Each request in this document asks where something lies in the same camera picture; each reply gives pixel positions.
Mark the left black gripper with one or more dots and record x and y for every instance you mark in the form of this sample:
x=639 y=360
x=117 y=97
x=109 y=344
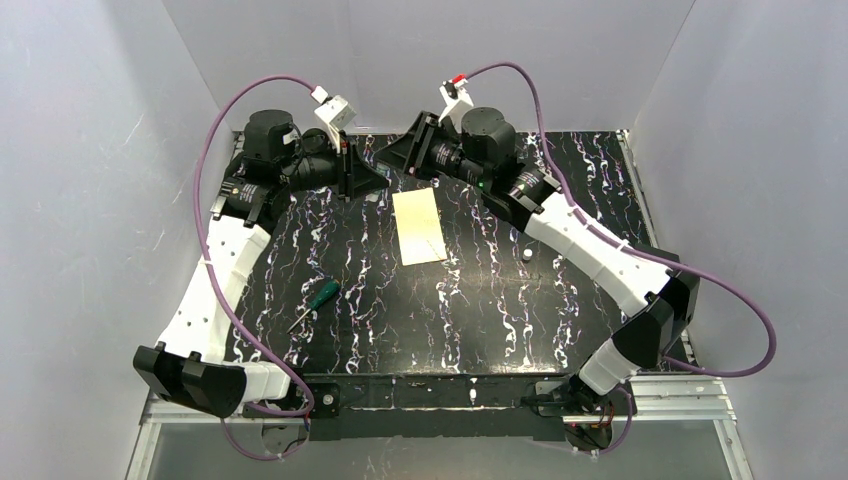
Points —
x=346 y=169

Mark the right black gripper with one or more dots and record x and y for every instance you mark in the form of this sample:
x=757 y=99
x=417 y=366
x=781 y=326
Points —
x=424 y=147

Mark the cream envelope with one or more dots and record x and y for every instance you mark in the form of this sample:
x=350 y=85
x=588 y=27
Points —
x=419 y=228

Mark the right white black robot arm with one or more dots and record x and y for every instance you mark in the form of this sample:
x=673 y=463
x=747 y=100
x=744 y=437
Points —
x=657 y=300

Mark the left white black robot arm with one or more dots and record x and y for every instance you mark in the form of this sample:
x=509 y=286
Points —
x=275 y=159

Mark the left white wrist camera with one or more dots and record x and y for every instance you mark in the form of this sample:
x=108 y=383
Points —
x=334 y=113

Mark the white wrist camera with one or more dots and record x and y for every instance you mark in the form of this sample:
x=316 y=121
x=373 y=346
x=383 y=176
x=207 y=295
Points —
x=457 y=100
x=334 y=113

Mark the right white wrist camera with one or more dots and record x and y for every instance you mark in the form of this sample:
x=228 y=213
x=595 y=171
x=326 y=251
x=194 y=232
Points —
x=457 y=100

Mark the green handled screwdriver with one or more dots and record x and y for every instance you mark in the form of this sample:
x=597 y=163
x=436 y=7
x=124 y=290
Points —
x=327 y=291

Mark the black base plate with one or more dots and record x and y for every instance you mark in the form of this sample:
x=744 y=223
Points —
x=539 y=406

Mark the aluminium frame rail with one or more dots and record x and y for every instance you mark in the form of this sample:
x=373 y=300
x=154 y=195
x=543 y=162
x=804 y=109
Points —
x=655 y=397

